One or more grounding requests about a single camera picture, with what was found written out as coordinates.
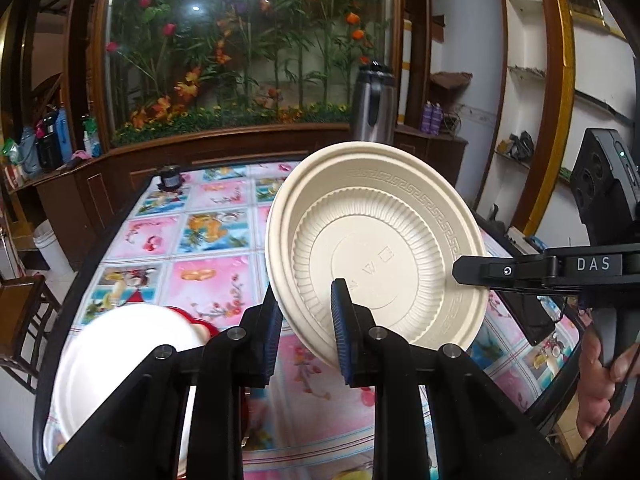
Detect steel thermos flask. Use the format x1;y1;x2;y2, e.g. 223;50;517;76
350;60;396;146

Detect dark wooden cabinet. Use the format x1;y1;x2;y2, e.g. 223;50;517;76
0;122;468;271

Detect dark bundle on shelf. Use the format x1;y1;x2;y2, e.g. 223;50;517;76
507;131;535;161

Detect brown corner shelf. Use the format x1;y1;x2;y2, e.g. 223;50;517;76
431;71;473;92

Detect blue plastic jug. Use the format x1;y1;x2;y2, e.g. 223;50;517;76
55;107;73;163

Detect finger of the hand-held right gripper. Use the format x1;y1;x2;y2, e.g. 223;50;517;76
500;289;557;347
452;255;558;291

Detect glass case with artificial flowers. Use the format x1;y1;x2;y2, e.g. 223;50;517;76
107;0;401;146

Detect beige ribbed bowl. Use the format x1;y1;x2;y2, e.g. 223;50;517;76
265;141;488;371

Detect white plastic bucket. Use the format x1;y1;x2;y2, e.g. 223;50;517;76
34;220;73;276

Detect white foam plate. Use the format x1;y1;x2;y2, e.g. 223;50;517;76
52;304;211;461

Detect gold arched frame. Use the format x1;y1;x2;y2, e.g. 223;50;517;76
510;0;576;236

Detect person's right hand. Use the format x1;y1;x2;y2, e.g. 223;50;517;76
577;332;635;441

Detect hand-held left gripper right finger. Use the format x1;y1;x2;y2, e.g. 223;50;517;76
330;278;573;480

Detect black thermos flask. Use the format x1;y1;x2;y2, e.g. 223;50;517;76
36;112;63;171

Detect red glass plate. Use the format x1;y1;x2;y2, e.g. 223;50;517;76
165;306;221;346

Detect small black jar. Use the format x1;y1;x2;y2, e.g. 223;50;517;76
157;165;182;190

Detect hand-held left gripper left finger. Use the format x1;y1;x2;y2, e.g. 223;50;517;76
45;282;283;480

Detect colourful printed tablecloth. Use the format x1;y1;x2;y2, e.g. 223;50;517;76
42;160;583;480

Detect wooden chair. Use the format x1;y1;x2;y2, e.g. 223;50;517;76
0;275;61;391

